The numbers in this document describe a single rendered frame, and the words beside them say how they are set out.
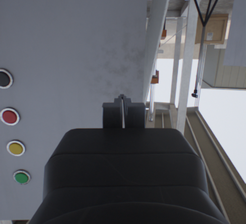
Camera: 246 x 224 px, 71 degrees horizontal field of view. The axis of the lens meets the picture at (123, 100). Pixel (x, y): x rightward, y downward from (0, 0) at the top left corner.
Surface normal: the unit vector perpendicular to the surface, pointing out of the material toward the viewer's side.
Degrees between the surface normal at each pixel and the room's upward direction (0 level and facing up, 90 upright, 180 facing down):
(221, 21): 90
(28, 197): 90
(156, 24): 87
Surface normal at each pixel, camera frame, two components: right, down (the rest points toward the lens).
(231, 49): -0.54, 0.24
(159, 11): -0.21, 0.33
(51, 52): 0.02, 0.29
